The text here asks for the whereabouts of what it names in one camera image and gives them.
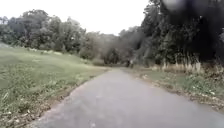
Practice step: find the person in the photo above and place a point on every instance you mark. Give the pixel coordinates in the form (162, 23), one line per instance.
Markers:
(131, 62)

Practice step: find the sloping grass field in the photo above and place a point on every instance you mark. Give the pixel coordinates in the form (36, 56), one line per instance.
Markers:
(33, 76)

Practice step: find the wood of trees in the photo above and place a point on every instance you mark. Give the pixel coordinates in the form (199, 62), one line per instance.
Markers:
(173, 36)

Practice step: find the grey asphalt path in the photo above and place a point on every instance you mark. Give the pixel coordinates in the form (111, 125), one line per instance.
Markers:
(123, 100)

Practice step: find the grass verge with leaves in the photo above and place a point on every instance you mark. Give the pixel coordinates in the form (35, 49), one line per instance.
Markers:
(190, 83)

